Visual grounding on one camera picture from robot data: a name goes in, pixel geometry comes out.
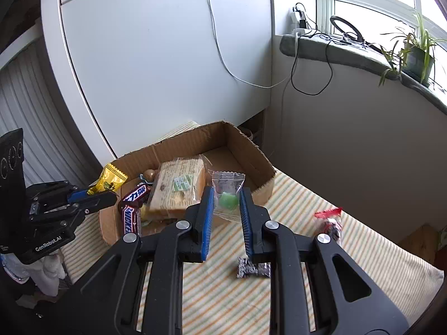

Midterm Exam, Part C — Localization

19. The yellow snack packet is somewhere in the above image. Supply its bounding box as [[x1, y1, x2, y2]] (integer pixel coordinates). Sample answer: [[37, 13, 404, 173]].
[[87, 164, 127, 196]]

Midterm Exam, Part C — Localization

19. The power strip with chargers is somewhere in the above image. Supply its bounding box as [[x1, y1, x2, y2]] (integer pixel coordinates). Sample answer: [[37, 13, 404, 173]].
[[289, 2, 317, 37]]

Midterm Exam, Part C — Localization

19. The person's left hand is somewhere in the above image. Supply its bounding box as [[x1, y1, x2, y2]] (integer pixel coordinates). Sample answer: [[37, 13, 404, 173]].
[[30, 248, 69, 296]]

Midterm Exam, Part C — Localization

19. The potted spider plant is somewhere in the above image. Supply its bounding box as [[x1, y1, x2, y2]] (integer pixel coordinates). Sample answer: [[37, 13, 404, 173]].
[[378, 11, 447, 88]]

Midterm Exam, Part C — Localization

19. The chocolate bar blue white label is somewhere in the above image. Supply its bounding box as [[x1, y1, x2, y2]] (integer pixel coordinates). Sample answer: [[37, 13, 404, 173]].
[[118, 182, 151, 207]]

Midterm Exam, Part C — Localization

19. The white wardrobe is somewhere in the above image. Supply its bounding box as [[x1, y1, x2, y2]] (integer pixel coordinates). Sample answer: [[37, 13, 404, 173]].
[[40, 0, 274, 169]]

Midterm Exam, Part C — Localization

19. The grey ribbed shutter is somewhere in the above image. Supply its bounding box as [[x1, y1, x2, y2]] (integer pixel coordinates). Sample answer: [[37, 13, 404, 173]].
[[0, 40, 106, 196]]

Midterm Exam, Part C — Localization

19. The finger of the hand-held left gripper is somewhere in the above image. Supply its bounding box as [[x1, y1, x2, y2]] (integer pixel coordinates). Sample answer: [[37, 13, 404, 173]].
[[78, 192, 118, 216], [67, 187, 93, 204]]

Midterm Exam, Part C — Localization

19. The black cable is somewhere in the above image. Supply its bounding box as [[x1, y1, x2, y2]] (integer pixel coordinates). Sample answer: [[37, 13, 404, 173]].
[[290, 36, 335, 96]]

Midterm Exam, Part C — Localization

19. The grey windowsill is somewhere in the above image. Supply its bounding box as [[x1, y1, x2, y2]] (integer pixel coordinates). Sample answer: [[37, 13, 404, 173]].
[[279, 34, 447, 113]]

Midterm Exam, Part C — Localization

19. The black ring light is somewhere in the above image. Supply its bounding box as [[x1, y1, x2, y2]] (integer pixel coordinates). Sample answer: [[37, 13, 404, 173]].
[[329, 15, 384, 55]]

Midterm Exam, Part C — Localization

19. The cardboard box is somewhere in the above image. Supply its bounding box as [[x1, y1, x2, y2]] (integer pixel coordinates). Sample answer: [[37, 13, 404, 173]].
[[99, 121, 277, 247]]

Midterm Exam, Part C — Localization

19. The brown chocolate bar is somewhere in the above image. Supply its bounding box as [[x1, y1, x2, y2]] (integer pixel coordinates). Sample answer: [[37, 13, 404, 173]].
[[120, 204, 142, 237]]

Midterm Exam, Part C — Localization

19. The white cable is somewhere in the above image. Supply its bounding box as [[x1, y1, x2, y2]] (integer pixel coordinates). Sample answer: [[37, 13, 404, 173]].
[[207, 0, 301, 90]]

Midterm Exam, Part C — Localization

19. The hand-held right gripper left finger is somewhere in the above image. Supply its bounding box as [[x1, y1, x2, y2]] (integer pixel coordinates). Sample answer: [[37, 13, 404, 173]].
[[80, 186, 216, 335]]

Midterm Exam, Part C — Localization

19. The small dark snack packet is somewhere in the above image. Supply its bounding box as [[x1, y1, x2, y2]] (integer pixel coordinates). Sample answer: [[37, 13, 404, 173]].
[[236, 256, 272, 280]]

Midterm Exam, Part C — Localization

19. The clear packet green candy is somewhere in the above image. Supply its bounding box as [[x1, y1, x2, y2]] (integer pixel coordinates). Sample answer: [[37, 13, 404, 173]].
[[211, 170, 246, 222]]

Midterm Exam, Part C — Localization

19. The red top snack packet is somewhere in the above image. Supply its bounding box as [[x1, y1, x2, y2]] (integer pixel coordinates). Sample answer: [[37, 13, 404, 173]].
[[313, 207, 344, 244]]

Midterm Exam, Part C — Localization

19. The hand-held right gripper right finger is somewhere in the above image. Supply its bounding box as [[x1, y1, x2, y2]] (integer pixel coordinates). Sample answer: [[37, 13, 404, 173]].
[[239, 187, 410, 335]]

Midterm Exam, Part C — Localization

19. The bread slices packet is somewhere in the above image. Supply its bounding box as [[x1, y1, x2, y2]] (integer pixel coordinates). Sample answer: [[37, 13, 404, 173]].
[[148, 157, 211, 217]]

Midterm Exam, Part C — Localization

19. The window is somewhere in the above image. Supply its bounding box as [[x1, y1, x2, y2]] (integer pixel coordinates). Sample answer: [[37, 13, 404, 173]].
[[272, 0, 447, 93]]

